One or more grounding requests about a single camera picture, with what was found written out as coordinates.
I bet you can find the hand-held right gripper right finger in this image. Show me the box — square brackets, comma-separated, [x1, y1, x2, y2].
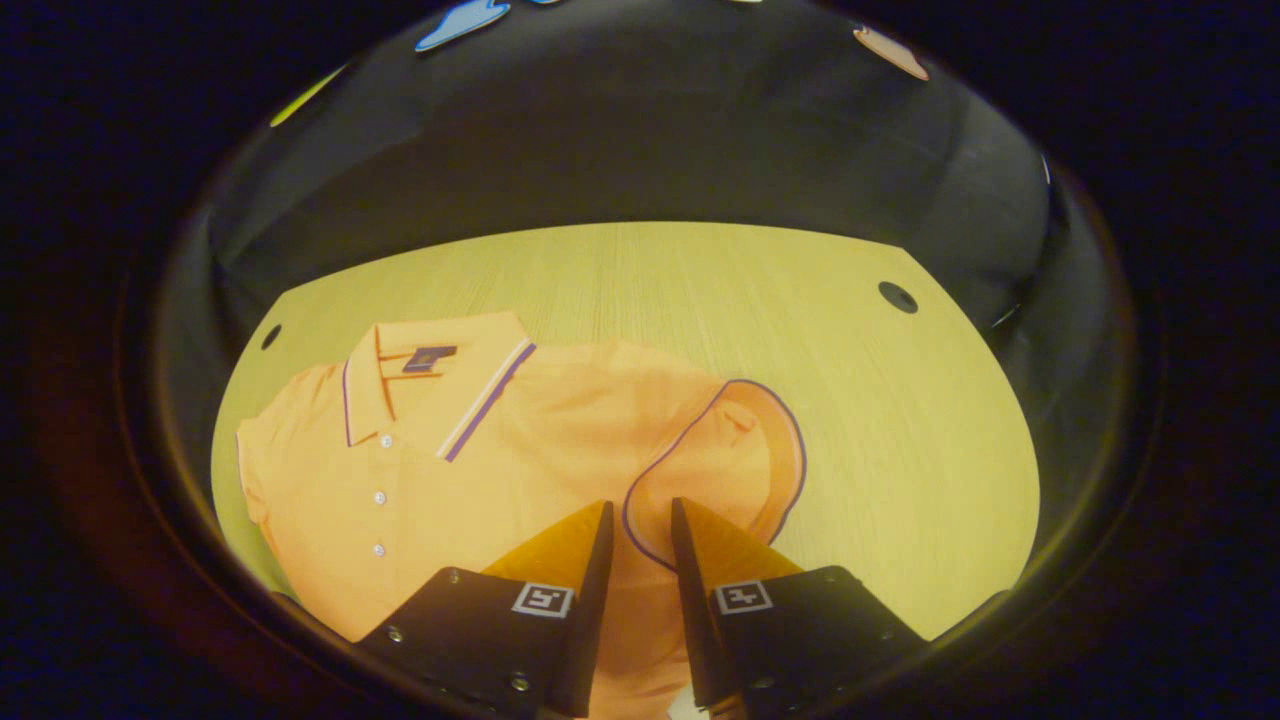
[670, 496, 929, 720]

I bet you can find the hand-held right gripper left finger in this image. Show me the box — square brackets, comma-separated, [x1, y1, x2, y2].
[352, 498, 615, 720]

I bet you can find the orange polo T-shirt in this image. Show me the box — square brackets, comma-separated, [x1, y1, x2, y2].
[235, 310, 807, 720]

